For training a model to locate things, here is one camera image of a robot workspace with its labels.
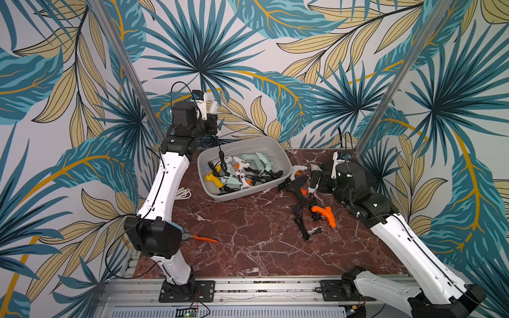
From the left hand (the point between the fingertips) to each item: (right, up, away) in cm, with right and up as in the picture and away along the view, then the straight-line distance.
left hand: (212, 117), depth 75 cm
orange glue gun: (+49, -40, +16) cm, 65 cm away
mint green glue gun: (+14, -13, +35) cm, 40 cm away
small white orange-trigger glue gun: (+38, -21, +34) cm, 55 cm away
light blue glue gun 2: (+22, -16, +32) cm, 42 cm away
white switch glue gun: (+9, -17, +32) cm, 37 cm away
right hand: (+41, -21, -2) cm, 46 cm away
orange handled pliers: (-14, -49, +11) cm, 52 cm away
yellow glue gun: (-8, -24, +28) cm, 38 cm away
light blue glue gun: (+4, -26, +26) cm, 36 cm away
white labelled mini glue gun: (+9, -24, +28) cm, 38 cm away
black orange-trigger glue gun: (+37, -28, +27) cm, 54 cm away
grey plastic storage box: (+2, -20, +28) cm, 35 cm away
